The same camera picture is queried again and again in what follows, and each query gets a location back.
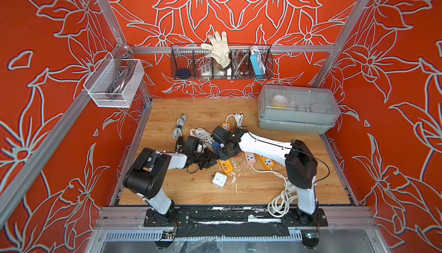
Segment blue cube plug adapter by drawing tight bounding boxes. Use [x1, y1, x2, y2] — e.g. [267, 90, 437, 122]
[212, 141, 221, 152]

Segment yellow strip with teal plug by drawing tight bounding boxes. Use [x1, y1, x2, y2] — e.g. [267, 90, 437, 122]
[219, 160, 234, 175]

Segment white grey cables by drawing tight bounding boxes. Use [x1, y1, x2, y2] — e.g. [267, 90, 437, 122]
[172, 114, 215, 147]

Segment white cube plug adapter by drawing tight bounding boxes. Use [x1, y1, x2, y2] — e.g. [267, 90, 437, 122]
[212, 172, 227, 189]

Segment yellow power strip white cable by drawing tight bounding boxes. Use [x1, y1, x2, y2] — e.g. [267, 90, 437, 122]
[220, 113, 245, 132]

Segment black power strip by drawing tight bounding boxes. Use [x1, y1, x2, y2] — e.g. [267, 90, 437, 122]
[176, 136, 184, 152]

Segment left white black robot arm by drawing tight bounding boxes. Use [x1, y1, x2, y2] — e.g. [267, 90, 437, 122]
[123, 137, 219, 223]

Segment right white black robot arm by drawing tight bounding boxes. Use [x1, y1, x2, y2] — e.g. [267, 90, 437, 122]
[211, 126, 320, 218]

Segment white socket in basket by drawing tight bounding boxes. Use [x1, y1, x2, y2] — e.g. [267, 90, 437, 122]
[199, 61, 213, 79]

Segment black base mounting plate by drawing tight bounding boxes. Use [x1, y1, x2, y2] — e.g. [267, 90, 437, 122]
[143, 205, 329, 228]

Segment light blue power strip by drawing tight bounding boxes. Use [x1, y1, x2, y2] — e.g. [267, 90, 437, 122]
[250, 46, 266, 79]

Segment grey lidded plastic box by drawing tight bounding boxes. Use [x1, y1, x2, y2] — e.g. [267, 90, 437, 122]
[258, 85, 341, 134]

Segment dark blue round object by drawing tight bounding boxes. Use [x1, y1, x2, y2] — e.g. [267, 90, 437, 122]
[176, 68, 192, 79]

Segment white work glove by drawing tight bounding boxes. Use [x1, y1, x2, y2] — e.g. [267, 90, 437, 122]
[201, 32, 231, 70]

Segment black wire wall basket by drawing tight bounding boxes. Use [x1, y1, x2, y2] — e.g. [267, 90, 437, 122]
[170, 44, 274, 80]

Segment white wire mesh basket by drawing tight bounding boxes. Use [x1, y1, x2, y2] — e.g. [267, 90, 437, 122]
[84, 53, 144, 108]

